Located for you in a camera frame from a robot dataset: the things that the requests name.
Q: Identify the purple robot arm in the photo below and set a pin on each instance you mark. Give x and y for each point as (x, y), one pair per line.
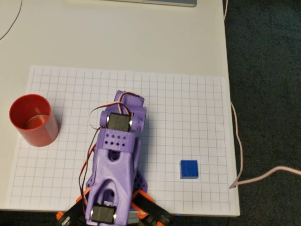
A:
(113, 169)

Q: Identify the black orange table clamp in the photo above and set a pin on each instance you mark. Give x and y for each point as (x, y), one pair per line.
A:
(150, 204)
(73, 212)

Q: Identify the blue toy brick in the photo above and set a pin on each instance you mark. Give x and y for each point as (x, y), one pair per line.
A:
(189, 168)

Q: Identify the white grid paper sheet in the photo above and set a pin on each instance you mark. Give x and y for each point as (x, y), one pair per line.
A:
(164, 106)

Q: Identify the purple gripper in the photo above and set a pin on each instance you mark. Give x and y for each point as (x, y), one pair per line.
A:
(132, 100)

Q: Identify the red cup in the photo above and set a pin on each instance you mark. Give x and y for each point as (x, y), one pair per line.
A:
(42, 139)

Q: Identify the silver laptop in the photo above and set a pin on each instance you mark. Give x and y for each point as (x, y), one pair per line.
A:
(164, 2)

